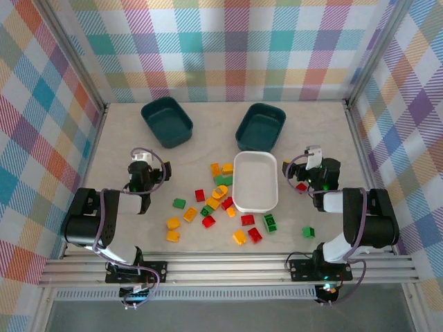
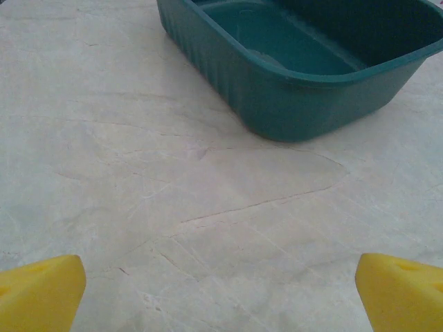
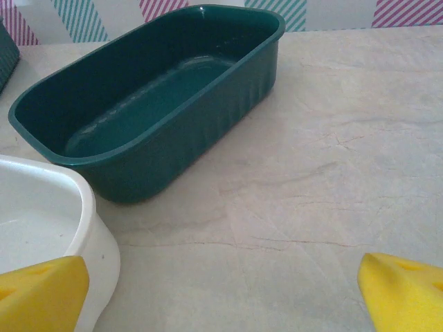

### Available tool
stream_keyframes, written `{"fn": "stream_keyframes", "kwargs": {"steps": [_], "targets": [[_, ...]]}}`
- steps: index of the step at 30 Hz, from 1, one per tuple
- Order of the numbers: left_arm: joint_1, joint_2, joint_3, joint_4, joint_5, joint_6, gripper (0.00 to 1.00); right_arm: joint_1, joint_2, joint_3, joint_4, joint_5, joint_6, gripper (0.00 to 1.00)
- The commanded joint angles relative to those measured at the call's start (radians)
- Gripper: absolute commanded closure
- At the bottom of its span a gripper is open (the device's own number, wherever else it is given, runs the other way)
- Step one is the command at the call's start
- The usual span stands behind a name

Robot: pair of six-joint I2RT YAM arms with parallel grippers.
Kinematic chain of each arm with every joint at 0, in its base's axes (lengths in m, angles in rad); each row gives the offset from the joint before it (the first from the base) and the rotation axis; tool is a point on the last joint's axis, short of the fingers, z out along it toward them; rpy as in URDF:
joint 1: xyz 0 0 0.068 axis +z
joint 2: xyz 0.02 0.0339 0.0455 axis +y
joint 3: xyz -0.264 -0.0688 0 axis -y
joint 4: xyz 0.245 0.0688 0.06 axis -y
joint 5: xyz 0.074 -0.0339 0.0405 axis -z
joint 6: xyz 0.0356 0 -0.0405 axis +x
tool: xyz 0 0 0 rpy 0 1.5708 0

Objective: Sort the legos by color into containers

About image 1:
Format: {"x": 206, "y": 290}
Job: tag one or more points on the red lego brick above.
{"x": 227, "y": 203}
{"x": 255, "y": 234}
{"x": 199, "y": 195}
{"x": 208, "y": 221}
{"x": 247, "y": 219}
{"x": 302, "y": 187}

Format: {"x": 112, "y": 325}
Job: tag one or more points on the teal plastic container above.
{"x": 259, "y": 128}
{"x": 167, "y": 124}

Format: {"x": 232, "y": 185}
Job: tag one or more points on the yellow lego brick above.
{"x": 227, "y": 168}
{"x": 173, "y": 223}
{"x": 231, "y": 211}
{"x": 189, "y": 214}
{"x": 215, "y": 170}
{"x": 239, "y": 237}
{"x": 212, "y": 202}
{"x": 172, "y": 236}

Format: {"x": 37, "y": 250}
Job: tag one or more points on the white plastic container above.
{"x": 255, "y": 181}

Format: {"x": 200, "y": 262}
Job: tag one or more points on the green lego brick black print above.
{"x": 270, "y": 223}
{"x": 206, "y": 210}

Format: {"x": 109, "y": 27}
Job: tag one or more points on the yellow oval lego grey disc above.
{"x": 219, "y": 192}

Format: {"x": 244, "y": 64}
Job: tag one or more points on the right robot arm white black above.
{"x": 375, "y": 228}

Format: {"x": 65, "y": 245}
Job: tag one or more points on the black controller box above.
{"x": 129, "y": 294}
{"x": 328, "y": 293}

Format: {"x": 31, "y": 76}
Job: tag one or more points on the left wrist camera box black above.
{"x": 166, "y": 171}

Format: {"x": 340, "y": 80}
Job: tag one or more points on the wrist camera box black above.
{"x": 290, "y": 171}
{"x": 166, "y": 171}

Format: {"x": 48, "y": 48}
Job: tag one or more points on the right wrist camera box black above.
{"x": 290, "y": 171}

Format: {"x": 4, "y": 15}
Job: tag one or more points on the aluminium side rail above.
{"x": 93, "y": 145}
{"x": 360, "y": 145}

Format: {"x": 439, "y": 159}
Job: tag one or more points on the aluminium frame post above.
{"x": 376, "y": 52}
{"x": 77, "y": 52}

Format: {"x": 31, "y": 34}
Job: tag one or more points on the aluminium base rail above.
{"x": 225, "y": 268}

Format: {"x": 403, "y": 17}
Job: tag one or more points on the aluminium frame leg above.
{"x": 43, "y": 311}
{"x": 417, "y": 311}

